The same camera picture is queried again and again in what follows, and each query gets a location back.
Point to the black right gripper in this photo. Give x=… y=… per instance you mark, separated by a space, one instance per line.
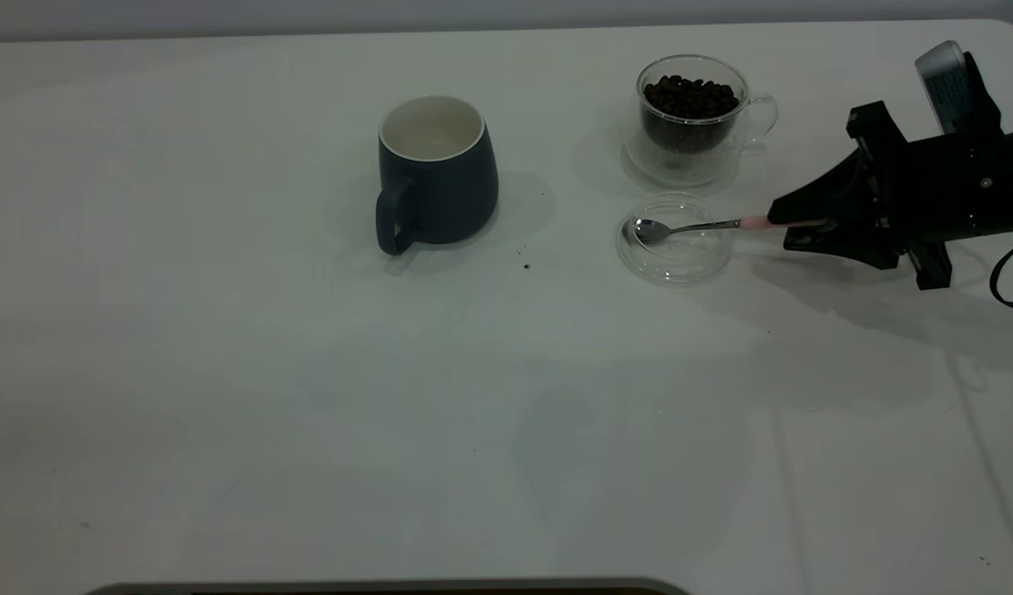
x=953 y=182

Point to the dark grey ceramic mug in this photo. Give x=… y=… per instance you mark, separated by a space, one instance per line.
x=449 y=194

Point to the pile of coffee beans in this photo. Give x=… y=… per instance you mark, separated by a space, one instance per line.
x=690 y=103

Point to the clear glass saucer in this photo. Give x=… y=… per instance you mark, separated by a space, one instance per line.
x=676 y=263

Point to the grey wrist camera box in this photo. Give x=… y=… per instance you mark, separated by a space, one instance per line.
x=948 y=87

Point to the clear double-wall glass cup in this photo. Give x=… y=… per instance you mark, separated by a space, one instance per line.
x=688 y=164

